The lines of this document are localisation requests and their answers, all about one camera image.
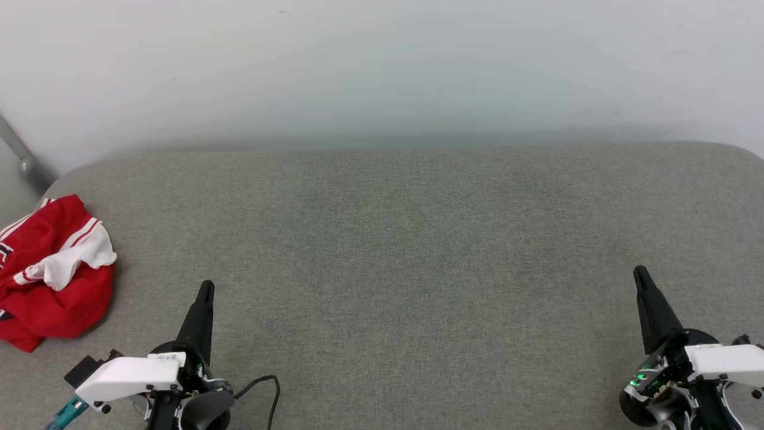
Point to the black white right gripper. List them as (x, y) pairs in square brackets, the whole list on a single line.
[(662, 367)]

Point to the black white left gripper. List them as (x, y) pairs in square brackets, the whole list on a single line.
[(192, 377)]

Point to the red white basketball jersey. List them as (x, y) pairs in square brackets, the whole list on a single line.
[(54, 298)]

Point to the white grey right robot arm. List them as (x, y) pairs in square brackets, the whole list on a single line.
[(668, 415)]

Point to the grey metal pole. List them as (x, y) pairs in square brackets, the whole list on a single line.
[(24, 161)]

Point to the white left camera bracket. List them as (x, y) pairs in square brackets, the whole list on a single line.
[(128, 376)]

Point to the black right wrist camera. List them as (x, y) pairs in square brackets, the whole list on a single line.
[(746, 340)]

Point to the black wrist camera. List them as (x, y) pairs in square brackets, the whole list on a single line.
[(746, 340), (83, 369)]

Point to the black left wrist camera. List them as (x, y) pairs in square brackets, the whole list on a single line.
[(83, 369)]

